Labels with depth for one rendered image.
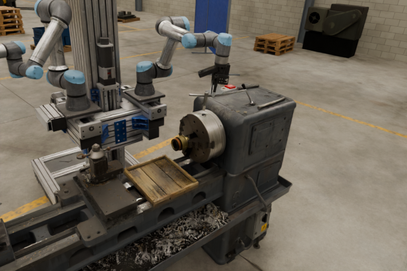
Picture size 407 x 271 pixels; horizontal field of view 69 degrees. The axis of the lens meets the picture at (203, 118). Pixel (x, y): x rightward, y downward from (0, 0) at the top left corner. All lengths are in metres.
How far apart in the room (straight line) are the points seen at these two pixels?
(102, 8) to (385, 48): 10.11
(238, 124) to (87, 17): 1.17
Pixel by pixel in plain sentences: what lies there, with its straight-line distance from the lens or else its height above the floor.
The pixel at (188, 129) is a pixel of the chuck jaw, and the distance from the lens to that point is 1.80.
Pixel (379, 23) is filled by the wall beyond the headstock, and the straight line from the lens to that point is 11.38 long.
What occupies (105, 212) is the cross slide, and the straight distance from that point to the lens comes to 1.51.
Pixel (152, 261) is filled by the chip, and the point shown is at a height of 0.55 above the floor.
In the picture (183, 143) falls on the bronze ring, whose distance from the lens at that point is 1.73.
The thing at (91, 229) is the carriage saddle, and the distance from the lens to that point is 1.54.
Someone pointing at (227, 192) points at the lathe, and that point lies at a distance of 2.00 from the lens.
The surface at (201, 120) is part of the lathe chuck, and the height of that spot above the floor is 1.23.
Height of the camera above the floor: 1.98
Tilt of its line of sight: 26 degrees down
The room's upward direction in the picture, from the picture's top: 4 degrees clockwise
